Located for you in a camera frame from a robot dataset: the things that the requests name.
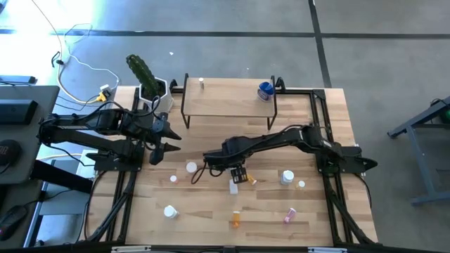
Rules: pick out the large amber pill bottle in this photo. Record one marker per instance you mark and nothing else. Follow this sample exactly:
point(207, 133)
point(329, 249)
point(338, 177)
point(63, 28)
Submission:
point(236, 220)

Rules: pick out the medium white blue-label bottle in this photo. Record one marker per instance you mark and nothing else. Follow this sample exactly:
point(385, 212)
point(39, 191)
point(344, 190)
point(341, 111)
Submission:
point(170, 211)

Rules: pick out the blue Tums bottle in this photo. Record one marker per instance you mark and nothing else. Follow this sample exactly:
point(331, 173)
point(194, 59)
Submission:
point(265, 92)

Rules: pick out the black rectangular box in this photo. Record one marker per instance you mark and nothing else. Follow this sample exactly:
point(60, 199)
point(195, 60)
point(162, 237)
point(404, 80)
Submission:
point(17, 111)

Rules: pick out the white bottle ribbed cap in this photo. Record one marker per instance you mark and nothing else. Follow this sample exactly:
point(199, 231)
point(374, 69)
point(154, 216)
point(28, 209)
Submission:
point(233, 187)

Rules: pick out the small green object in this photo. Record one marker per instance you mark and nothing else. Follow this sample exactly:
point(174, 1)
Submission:
point(447, 115)

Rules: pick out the wooden shelf black frame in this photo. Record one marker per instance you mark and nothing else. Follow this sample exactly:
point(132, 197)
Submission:
point(225, 98)

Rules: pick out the slim white yellow-label tube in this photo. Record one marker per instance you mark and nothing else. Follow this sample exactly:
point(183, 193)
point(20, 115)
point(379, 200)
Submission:
point(201, 83)

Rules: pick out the black desk crossbar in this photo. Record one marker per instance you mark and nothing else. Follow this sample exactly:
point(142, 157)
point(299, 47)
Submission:
point(59, 177)

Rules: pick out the white power adapter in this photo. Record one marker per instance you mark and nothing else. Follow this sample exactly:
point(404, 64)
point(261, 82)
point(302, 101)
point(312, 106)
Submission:
point(105, 88)

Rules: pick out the yellow power plug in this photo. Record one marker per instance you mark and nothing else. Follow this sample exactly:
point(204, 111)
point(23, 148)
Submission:
point(102, 96)

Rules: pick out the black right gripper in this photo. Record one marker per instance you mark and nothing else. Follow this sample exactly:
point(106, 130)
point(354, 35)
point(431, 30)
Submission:
point(225, 158)

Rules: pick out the blue-grey table frame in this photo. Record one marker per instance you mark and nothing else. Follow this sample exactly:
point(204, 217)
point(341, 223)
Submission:
point(418, 161)

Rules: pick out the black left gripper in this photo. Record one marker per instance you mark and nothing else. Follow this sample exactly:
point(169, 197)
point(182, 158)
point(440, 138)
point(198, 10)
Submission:
point(158, 128)

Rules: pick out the round black speaker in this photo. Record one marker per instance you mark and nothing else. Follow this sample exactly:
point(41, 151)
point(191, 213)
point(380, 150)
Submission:
point(8, 152)

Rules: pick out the white bracket strip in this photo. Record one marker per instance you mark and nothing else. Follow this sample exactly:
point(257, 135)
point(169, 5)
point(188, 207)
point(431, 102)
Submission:
point(327, 249)
point(130, 249)

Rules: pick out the flat black device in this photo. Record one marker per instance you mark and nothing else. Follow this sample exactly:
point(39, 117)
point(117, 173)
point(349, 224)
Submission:
point(17, 79)

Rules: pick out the white hexagonal planter pot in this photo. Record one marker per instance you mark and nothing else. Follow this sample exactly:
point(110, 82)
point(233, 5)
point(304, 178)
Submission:
point(167, 102)

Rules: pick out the dark grey desk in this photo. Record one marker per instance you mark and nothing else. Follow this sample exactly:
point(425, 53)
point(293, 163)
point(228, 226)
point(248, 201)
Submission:
point(26, 131)

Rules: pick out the large white blue-label bottle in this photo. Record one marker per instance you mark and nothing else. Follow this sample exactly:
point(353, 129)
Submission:
point(287, 176)

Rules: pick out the pink translucent pill bottle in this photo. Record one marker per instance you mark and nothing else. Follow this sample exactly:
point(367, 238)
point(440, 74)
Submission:
point(289, 215)
point(173, 179)

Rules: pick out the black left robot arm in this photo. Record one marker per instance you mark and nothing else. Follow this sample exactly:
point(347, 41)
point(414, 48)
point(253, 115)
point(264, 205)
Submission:
point(105, 121)

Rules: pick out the wide amber pill bottle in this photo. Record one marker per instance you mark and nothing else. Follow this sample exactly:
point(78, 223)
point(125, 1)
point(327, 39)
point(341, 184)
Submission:
point(191, 167)

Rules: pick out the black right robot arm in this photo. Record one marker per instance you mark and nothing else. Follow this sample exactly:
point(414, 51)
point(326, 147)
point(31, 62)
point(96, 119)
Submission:
point(281, 137)

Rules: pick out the black computer mouse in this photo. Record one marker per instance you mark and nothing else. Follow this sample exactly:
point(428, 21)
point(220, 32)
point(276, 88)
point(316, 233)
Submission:
point(12, 221)

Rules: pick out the tall green cactus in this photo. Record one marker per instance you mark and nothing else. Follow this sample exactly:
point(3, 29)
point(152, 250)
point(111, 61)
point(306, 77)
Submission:
point(142, 74)

